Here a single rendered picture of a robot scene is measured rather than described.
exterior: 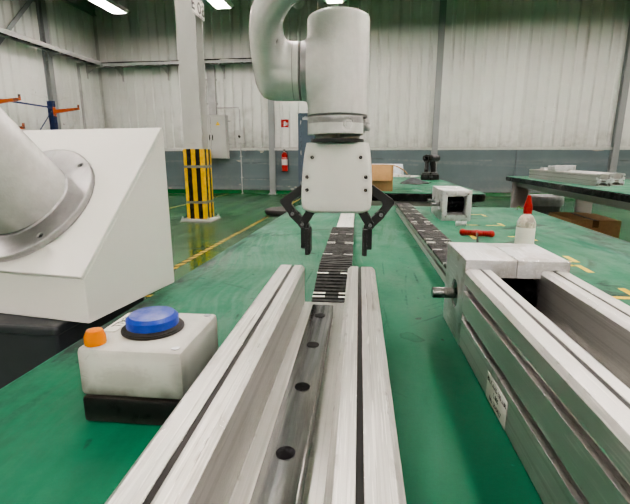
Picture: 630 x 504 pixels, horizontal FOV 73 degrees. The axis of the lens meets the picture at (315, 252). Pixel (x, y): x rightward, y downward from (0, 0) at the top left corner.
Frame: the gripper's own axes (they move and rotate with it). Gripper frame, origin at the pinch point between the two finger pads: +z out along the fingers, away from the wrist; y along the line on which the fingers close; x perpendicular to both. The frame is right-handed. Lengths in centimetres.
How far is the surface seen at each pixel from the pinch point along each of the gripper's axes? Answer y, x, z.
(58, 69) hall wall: 713, -941, -218
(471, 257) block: -14.8, 18.6, -3.0
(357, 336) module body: -3.3, 37.0, -1.9
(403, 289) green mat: -10.2, -0.1, 6.5
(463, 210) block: -36, -76, 3
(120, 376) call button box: 13.7, 35.6, 2.6
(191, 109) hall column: 246, -570, -83
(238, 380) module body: 2.6, 43.0, -2.0
